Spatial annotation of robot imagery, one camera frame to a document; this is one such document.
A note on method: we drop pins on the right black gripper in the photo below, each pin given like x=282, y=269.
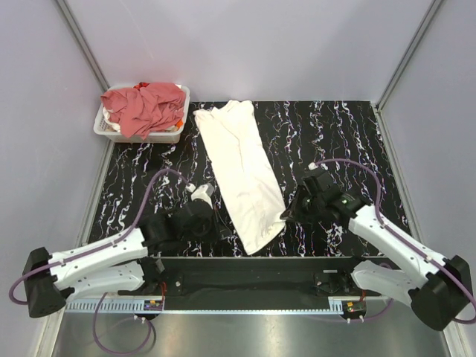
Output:
x=294, y=209

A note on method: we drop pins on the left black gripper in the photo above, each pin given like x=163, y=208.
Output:
x=215, y=231

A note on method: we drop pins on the white t-shirt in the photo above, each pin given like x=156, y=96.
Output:
x=246, y=180

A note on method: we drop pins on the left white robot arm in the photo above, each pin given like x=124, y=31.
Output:
x=123, y=263

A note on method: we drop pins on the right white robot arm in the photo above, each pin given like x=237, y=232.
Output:
x=436, y=288

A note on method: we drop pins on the black marbled table mat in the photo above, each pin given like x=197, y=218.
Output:
x=146, y=178

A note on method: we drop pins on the white plastic laundry basket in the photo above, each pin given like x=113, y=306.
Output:
x=101, y=127

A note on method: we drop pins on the white garment in basket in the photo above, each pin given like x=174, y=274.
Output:
x=115, y=127

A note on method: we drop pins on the pink crumpled t-shirt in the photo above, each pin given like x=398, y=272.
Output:
x=145, y=108

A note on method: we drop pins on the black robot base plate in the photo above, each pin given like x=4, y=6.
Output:
x=182, y=276

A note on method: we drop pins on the grey slotted cable duct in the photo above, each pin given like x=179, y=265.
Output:
x=176, y=306

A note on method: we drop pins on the left aluminium frame post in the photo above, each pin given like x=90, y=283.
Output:
x=74, y=27

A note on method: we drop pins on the aluminium frame post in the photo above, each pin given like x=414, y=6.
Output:
x=74, y=27
x=424, y=26

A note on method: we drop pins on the right aluminium frame post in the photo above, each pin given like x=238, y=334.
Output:
x=424, y=26

